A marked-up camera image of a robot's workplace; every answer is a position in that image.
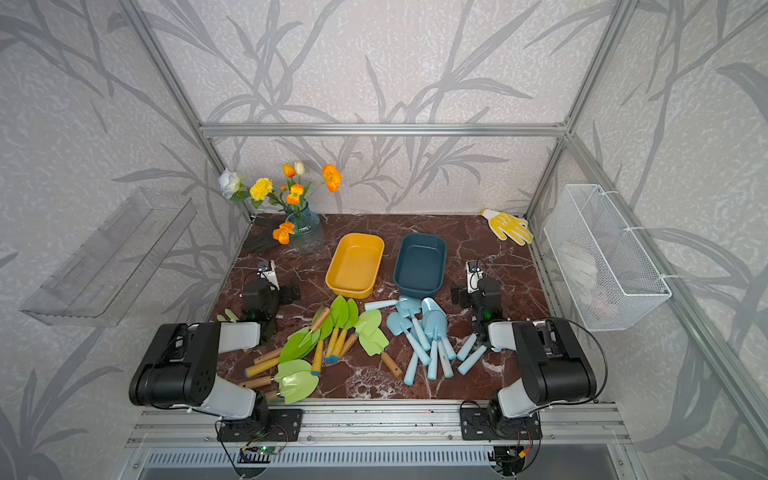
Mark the light blue shovel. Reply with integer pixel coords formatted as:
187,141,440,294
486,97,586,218
364,297,421,317
421,297,456,360
423,310,445,381
386,312,431,365
457,333,477,361
407,314,431,351
404,348,419,386
458,345,487,375

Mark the green pointed shovel yellow handle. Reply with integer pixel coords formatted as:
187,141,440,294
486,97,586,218
325,296,349,363

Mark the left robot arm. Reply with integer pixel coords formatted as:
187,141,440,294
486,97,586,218
128,320,269,424

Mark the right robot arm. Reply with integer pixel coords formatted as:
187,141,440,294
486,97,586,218
451,277,605,419

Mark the dark teal storage box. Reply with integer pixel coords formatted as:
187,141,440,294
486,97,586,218
393,233,447,299

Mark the yellow storage box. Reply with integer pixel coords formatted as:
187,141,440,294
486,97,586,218
325,233,385,299

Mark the green hand rake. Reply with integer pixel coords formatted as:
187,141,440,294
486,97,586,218
216,309,240,323

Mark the green shovel front upper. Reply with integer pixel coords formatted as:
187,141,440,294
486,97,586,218
239,358,312,389

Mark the yellow white work glove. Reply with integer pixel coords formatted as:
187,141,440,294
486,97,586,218
481,209,534,246

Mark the glass vase with flowers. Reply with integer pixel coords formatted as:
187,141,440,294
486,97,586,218
218,161,324,253

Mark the green shovel front lower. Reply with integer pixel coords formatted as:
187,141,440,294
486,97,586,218
265,371,319,405

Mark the green square shovel wooden handle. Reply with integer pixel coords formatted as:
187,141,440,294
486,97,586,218
358,328,403,379

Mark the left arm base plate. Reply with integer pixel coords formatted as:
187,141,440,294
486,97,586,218
217,409,304,444

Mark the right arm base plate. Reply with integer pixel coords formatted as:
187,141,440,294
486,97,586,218
459,400,542,442

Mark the white wire mesh basket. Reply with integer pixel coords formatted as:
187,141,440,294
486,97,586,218
544,184,672,332

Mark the clear acrylic wall shelf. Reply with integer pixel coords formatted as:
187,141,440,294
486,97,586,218
20,188,197,327

